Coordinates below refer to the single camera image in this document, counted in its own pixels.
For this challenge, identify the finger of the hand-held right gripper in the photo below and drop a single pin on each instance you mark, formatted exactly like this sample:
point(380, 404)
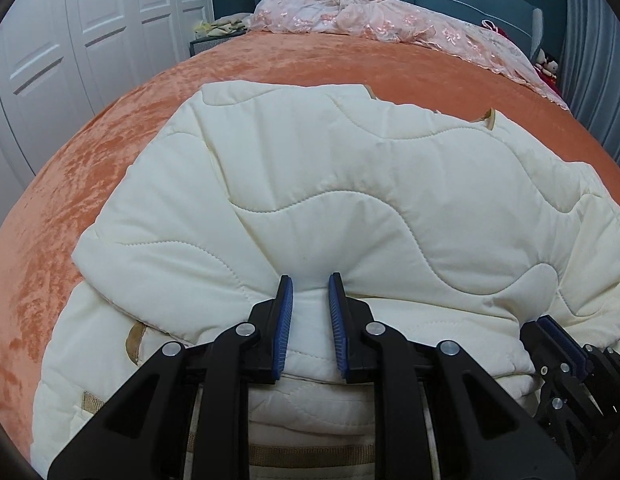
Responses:
point(537, 355)
point(564, 345)

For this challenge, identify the red and white plush doll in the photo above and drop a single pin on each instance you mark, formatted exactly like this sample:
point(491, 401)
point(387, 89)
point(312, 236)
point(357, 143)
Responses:
point(547, 67)

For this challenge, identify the white panelled wardrobe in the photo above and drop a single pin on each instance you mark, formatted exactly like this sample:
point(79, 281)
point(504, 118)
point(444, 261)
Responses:
point(90, 20)

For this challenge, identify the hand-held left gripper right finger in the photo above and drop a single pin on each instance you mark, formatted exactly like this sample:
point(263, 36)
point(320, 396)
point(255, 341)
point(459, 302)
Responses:
point(337, 320)

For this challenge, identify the pink lace blanket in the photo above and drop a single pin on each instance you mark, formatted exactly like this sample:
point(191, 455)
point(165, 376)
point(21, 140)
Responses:
point(389, 15)

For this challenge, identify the cream quilted blanket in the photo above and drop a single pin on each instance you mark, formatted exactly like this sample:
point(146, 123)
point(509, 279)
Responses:
point(340, 185)

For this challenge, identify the grey pleated curtain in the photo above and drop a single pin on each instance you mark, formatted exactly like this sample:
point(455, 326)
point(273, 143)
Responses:
point(594, 35)

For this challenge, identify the orange velvet bedspread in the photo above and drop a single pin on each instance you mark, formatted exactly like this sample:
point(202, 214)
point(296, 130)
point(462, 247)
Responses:
point(115, 135)

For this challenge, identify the dark nightstand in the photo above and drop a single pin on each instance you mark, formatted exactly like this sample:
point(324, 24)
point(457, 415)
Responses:
point(202, 46)

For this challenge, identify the red cloth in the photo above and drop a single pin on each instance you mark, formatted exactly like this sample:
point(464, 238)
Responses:
point(495, 28)

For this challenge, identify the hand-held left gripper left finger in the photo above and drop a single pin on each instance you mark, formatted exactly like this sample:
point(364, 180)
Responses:
point(285, 320)

